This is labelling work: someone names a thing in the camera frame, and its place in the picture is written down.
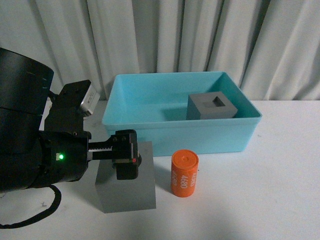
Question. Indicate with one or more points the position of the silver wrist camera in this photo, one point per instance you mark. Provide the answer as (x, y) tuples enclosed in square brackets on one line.
[(89, 101)]

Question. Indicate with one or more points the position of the white curtain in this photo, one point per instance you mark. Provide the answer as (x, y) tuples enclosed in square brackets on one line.
[(269, 48)]

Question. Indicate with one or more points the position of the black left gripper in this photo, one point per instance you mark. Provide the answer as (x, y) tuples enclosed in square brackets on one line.
[(66, 146)]

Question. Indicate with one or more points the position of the orange cylinder part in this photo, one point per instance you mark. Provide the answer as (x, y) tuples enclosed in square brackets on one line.
[(184, 170)]

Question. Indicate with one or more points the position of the gray cube with hole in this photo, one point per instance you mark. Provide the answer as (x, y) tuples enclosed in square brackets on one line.
[(210, 105)]

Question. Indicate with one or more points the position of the gray cube part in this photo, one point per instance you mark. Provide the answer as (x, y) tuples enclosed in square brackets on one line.
[(117, 196)]

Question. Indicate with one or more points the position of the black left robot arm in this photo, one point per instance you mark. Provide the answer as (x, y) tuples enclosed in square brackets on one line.
[(24, 105)]

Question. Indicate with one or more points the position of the blue plastic box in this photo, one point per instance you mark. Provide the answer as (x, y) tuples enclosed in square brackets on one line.
[(155, 106)]

